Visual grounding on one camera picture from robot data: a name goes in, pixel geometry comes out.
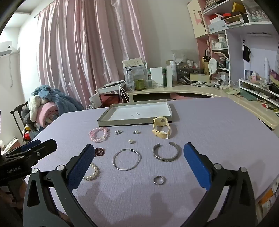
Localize white bookshelf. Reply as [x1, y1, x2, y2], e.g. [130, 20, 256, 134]
[202, 0, 279, 82]

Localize pink blanket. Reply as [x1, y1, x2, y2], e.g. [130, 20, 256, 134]
[36, 102, 60, 129]

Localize green cloth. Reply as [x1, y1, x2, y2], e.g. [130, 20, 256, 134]
[239, 89, 258, 101]

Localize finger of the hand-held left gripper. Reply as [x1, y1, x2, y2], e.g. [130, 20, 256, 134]
[21, 140, 42, 152]
[5, 139, 58, 166]

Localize black wooden chair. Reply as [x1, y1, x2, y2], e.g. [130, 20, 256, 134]
[10, 101, 29, 144]

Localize white carton box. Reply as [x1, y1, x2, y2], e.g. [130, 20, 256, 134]
[150, 67, 164, 89]

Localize black hanging pouch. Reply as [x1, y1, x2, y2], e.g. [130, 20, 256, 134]
[242, 40, 252, 64]

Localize blue fleece blanket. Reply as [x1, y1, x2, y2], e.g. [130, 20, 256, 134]
[32, 85, 84, 117]

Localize clear acrylic organizer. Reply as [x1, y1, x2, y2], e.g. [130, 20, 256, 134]
[171, 50, 201, 75]

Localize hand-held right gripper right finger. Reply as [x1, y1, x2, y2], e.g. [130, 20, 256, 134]
[181, 142, 259, 227]

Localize yellow wrist watch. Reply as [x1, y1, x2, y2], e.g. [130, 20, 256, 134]
[152, 116, 172, 139]

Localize grey shallow tray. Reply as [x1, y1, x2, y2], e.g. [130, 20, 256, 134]
[97, 99, 174, 127]

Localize silver ring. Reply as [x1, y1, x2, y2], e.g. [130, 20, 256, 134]
[153, 176, 166, 186]

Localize beige flat box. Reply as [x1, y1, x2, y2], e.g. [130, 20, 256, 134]
[189, 73, 211, 83]

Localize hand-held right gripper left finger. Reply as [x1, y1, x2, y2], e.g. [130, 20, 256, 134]
[23, 144, 98, 227]

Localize thin silver bangle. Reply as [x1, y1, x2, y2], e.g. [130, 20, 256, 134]
[112, 148, 142, 171]

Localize wide silver cuff bracelet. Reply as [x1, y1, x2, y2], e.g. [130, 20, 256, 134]
[153, 142, 182, 162]

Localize white fluffy cloth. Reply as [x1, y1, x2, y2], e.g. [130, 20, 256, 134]
[29, 95, 47, 122]

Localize beige curved desk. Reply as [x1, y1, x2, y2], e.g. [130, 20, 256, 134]
[126, 84, 279, 131]

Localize group photo print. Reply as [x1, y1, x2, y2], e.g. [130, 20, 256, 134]
[244, 0, 271, 23]

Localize green hand fan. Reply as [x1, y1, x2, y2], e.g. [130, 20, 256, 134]
[224, 87, 241, 97]

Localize cabinet door with pink print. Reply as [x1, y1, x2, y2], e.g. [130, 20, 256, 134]
[187, 0, 210, 39]

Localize white desktop riser shelf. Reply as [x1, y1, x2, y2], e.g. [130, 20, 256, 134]
[239, 79, 279, 103]

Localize white folding rack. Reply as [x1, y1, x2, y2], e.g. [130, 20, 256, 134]
[89, 80, 129, 109]

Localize white air conditioner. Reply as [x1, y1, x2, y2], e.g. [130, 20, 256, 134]
[0, 41, 12, 57]

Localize white spray bottle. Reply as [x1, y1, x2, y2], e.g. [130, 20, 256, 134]
[263, 57, 270, 85]

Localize pink curtain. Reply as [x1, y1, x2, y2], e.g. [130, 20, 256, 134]
[36, 0, 149, 109]

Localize round white mirror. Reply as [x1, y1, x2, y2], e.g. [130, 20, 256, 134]
[207, 57, 218, 82]

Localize pink bead bracelet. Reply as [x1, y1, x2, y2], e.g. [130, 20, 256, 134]
[89, 127, 110, 144]

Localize white pearl bracelet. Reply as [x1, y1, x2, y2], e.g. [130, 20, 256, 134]
[83, 163, 99, 181]

